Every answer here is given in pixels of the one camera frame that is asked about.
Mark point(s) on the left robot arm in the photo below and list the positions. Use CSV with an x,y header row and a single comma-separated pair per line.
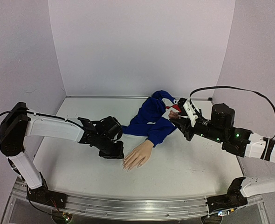
x,y
21,122

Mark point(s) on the mannequin hand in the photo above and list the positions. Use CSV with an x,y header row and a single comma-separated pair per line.
x,y
139,155

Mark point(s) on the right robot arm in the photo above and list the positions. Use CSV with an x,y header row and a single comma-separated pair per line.
x,y
237,141

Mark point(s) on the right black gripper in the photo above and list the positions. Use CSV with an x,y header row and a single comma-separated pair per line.
x,y
187,130

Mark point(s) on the blue red white jacket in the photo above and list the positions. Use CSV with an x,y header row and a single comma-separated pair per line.
x,y
153,118

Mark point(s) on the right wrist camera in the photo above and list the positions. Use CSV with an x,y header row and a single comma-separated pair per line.
x,y
189,109

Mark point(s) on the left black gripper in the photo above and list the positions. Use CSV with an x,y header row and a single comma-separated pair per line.
x,y
119,155

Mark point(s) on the aluminium table front rail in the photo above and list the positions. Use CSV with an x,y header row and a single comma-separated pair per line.
x,y
26,206

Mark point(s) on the pink nail polish bottle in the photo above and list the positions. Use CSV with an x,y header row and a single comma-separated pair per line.
x,y
173,115

